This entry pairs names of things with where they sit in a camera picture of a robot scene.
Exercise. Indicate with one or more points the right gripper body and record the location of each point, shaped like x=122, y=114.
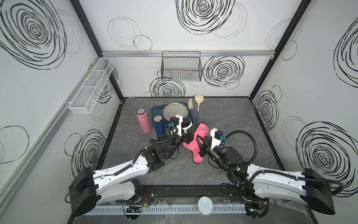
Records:
x=216, y=155

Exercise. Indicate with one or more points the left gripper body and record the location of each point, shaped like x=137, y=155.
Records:
x=175, y=142

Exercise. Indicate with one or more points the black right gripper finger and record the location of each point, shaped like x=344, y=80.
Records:
x=203, y=152
x=203, y=142

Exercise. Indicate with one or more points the white thermos black lid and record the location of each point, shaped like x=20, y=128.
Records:
x=186, y=124

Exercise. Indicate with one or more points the pink microfiber cloth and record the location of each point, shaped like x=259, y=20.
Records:
x=192, y=146

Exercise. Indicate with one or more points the blue thermos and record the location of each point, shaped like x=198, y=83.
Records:
x=159, y=126

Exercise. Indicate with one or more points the pink thermos steel lid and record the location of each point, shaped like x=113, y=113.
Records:
x=144, y=120

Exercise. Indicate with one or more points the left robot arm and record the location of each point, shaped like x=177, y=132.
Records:
x=93, y=187

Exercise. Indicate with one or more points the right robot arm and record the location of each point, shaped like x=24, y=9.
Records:
x=307, y=187

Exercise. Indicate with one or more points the grey round plate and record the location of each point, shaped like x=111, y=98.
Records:
x=173, y=109

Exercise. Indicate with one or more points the teal plastic tray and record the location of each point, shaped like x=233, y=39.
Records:
x=158, y=110

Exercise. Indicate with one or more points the white round cap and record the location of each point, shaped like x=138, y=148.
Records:
x=205, y=206

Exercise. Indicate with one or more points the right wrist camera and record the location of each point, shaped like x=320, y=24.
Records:
x=218, y=139

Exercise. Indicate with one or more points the cream spatula blue handle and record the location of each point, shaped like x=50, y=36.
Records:
x=190, y=108

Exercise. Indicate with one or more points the cream ladle grey handle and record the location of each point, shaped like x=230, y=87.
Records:
x=199, y=99

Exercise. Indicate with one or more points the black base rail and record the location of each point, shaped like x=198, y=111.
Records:
x=225, y=190

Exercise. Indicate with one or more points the white slotted cable duct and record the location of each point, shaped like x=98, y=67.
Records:
x=166, y=210

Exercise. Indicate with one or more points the black wire basket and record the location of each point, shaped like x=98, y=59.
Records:
x=181, y=68

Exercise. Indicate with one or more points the aluminium wall rail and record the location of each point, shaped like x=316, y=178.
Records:
x=189, y=53

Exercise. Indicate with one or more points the white wire rack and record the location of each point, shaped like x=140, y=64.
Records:
x=93, y=85

